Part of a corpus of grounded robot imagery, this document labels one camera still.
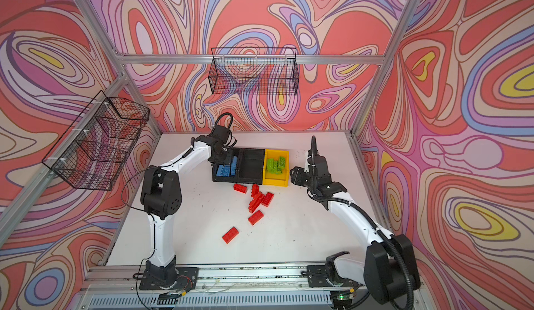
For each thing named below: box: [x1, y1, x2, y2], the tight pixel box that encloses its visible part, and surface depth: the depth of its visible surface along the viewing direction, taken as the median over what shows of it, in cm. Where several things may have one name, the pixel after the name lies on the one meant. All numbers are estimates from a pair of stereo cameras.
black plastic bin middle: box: [237, 147, 266, 185], surface depth 99 cm
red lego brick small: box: [251, 183, 260, 197], surface depth 97 cm
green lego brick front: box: [276, 156, 286, 175], surface depth 101 cm
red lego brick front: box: [221, 226, 240, 244], surface depth 84 cm
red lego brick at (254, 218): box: [247, 209, 264, 226], surface depth 88 cm
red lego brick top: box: [261, 191, 274, 208], surface depth 93 cm
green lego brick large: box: [267, 158, 278, 174], surface depth 101 cm
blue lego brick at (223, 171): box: [216, 164, 231, 178], surface depth 103 cm
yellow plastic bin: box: [262, 148, 290, 187], surface depth 101 cm
